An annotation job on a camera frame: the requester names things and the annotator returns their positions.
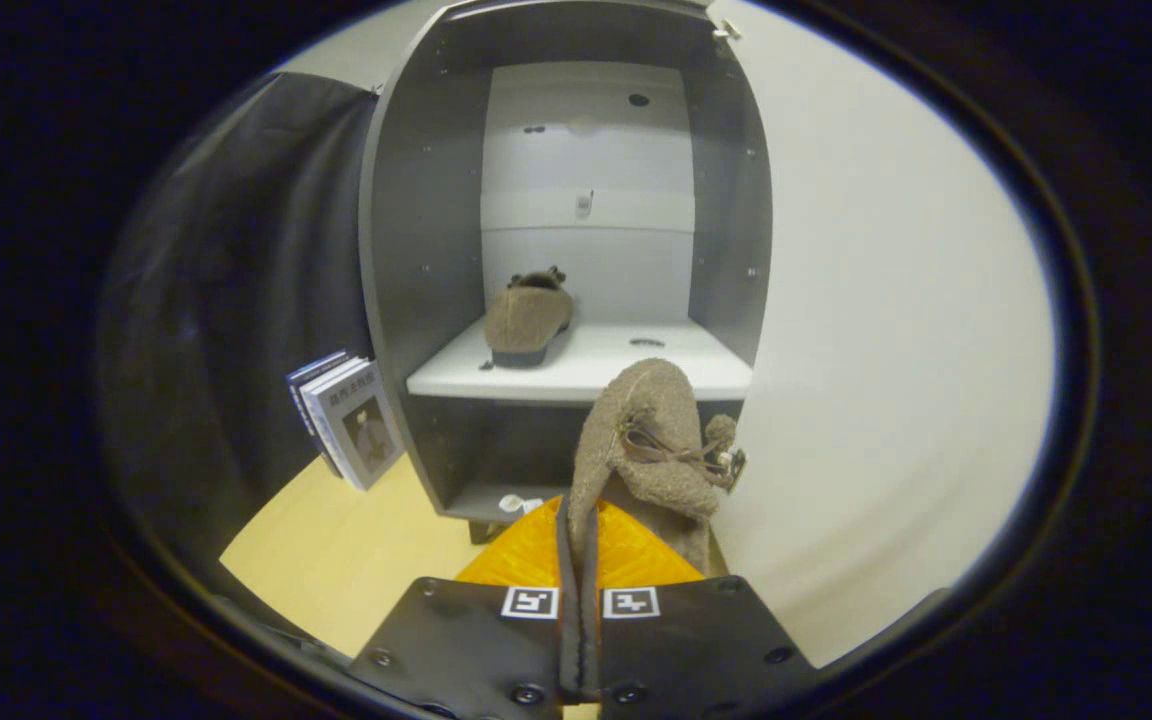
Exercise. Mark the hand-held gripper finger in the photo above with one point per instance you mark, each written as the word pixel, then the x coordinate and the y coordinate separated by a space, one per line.
pixel 591 620
pixel 568 620

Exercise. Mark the brown fuzzy shoe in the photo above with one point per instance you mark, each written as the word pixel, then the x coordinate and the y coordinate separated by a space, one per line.
pixel 528 320
pixel 636 450

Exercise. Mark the dark grey shoe cabinet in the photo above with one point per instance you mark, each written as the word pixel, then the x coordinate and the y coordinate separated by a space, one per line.
pixel 426 250

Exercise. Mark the grey shoe cabinet door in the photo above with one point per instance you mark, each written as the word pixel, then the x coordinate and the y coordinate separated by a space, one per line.
pixel 886 350

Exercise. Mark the metal door hinge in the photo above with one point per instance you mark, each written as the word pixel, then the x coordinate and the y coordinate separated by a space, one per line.
pixel 726 30

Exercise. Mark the small white plastic piece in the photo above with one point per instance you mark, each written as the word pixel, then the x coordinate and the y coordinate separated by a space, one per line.
pixel 518 503

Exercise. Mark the grey cover book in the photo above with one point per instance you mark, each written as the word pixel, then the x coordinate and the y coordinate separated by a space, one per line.
pixel 366 430

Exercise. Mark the white cover book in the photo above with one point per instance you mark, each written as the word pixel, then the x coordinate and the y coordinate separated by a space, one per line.
pixel 314 410

